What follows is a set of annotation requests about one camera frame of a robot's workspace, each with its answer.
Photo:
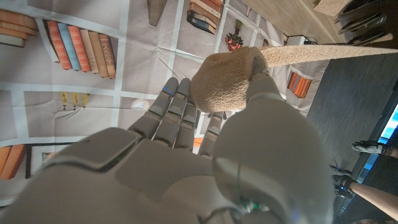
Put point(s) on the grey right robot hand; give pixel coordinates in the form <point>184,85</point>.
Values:
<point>155,180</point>

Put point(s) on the tan adhesive wrap roll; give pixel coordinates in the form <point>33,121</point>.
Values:
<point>220,81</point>

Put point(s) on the white power strip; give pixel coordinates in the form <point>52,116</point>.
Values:
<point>296,40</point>

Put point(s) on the printed bookshelf backdrop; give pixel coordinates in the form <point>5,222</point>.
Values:
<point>93,77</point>

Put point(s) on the standing person in shorts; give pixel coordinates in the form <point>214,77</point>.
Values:
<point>373,196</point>

